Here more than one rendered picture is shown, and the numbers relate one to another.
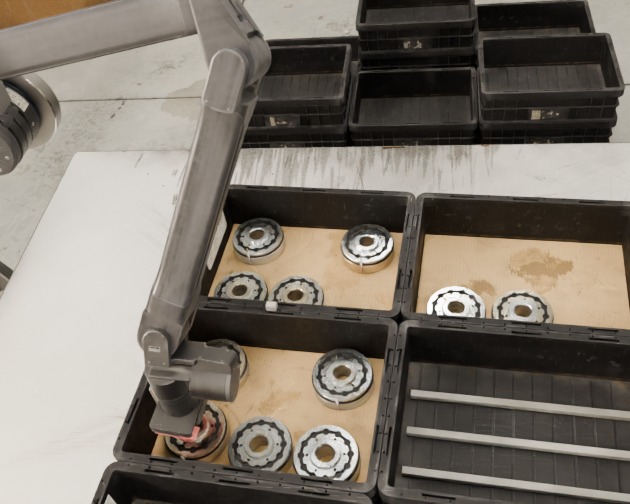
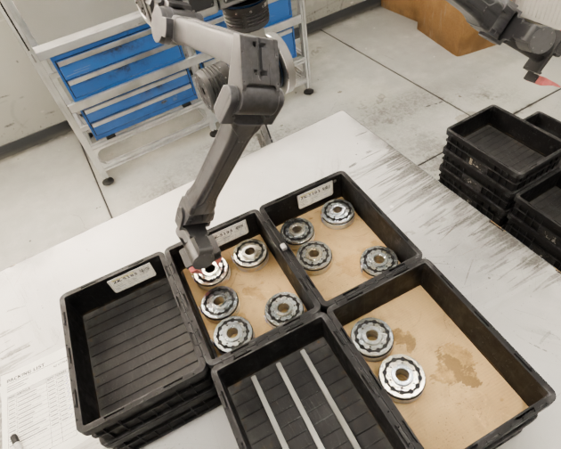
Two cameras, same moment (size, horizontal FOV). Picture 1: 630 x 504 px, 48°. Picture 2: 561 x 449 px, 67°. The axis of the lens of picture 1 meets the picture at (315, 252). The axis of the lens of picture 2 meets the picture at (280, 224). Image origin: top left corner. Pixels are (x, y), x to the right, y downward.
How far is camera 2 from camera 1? 0.60 m
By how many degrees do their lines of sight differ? 36
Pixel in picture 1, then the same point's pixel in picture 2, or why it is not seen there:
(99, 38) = (207, 45)
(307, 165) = (434, 197)
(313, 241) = (362, 236)
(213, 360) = (197, 242)
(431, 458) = (271, 387)
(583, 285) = (467, 403)
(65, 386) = (223, 211)
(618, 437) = not seen: outside the picture
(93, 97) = (429, 90)
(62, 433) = not seen: hidden behind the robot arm
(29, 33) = (192, 27)
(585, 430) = not seen: outside the picture
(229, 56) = (227, 90)
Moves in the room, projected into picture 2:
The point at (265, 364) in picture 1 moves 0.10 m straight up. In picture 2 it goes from (270, 272) to (264, 251)
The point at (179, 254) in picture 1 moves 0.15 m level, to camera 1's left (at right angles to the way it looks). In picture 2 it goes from (199, 181) to (162, 154)
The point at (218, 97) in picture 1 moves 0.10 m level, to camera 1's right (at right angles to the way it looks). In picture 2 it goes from (218, 110) to (256, 131)
